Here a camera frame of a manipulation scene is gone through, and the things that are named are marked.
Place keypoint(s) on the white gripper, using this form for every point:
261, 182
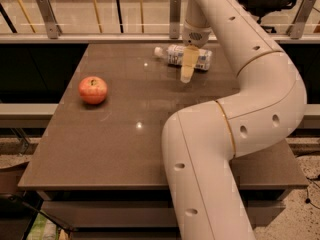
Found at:
196, 37

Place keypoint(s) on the clear blue-labelled plastic bottle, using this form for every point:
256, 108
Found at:
173, 56

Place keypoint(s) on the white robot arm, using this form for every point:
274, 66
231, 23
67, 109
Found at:
198, 142

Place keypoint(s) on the red apple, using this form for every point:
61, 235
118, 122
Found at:
93, 90

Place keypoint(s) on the grey table drawer base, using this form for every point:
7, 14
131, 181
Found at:
114, 211

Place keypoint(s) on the metal railing bar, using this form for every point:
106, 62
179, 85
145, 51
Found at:
127, 38

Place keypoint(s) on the middle metal railing bracket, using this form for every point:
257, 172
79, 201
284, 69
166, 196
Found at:
174, 19

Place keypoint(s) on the metal railing bracket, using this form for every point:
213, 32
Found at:
296, 28
174, 19
52, 27

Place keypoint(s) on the right metal railing bracket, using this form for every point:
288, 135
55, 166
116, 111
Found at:
296, 28

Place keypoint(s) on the left metal railing bracket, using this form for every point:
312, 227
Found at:
52, 27

